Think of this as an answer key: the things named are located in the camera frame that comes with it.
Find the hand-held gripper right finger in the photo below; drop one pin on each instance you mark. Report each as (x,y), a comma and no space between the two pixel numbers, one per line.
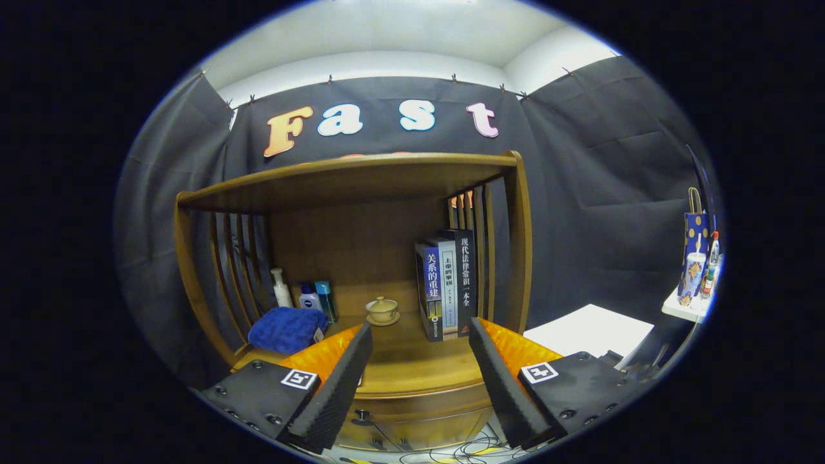
(503,386)

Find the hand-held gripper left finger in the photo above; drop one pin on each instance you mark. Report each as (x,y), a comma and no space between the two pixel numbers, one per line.
(340,386)

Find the brown wooden drawer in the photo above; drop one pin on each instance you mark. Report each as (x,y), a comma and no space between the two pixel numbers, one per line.
(432,409)

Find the wooden countertop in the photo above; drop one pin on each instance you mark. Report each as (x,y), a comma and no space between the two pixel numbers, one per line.
(412,361)

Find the white low cabinet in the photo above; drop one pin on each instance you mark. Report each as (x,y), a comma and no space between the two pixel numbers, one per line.
(586,332)

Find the brown wooden cabinet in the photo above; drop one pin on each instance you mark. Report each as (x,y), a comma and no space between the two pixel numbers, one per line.
(354,238)

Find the folded blue towel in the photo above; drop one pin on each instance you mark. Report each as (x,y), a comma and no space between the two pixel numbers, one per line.
(283,328)

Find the beige saucer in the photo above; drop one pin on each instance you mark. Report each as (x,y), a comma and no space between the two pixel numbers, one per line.
(393,321)

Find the beige lidded teacup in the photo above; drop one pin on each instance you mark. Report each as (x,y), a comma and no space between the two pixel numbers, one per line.
(382,311)

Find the teal slim bottle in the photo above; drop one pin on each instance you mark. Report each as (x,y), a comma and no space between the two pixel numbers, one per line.
(325,298)

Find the white bottle blue cap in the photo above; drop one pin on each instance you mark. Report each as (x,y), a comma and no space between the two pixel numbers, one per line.
(309,300)

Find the white pump bottle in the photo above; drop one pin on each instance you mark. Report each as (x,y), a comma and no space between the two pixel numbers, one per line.
(282,295)

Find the small black object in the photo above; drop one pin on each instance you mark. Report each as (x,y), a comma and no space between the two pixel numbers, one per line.
(612,358)

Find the black spine book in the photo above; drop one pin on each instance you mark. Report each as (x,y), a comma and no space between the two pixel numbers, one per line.
(465,277)

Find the pale grey spine book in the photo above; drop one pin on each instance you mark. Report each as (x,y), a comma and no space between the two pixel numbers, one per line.
(448,283)

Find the blue spine book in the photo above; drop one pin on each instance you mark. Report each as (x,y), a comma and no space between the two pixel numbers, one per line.
(433,283)

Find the white side shelf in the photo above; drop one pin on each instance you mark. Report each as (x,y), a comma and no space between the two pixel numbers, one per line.
(677,304)

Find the patterned paper cup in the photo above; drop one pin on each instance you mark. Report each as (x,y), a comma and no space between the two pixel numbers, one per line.
(693,274)

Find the clear bottle red cap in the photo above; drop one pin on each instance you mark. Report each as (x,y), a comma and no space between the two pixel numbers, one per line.
(711,258)

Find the blue dotted gift bag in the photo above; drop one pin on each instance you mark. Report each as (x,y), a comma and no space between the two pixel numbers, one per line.
(696,225)

